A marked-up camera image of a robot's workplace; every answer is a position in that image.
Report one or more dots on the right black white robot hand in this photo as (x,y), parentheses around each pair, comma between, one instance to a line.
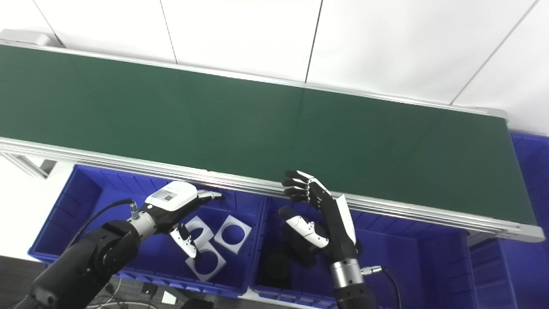
(336,231)

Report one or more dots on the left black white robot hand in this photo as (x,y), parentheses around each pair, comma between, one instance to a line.
(171,197)

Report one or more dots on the white square part round hole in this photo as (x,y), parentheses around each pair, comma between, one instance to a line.
(221,239)
(205,226)
(214,268)

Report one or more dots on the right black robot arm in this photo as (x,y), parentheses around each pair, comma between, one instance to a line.
(349,283)

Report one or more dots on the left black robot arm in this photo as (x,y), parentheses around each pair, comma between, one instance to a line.
(94,257)

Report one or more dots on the blue bin with black parts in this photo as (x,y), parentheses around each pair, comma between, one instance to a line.
(407,266)

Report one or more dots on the blue bin with white parts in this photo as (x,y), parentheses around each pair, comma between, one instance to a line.
(85,206)

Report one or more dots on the green conveyor belt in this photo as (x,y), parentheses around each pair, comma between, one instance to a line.
(257,124)

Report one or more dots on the aluminium conveyor support leg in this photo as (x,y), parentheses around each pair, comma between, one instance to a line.
(25,165)

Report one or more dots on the empty blue plastic bin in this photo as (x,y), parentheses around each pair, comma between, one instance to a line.
(527,266)

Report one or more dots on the small black box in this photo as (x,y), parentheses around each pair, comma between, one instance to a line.
(149,289)

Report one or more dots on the small white box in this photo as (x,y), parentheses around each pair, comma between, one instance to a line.
(169,297)

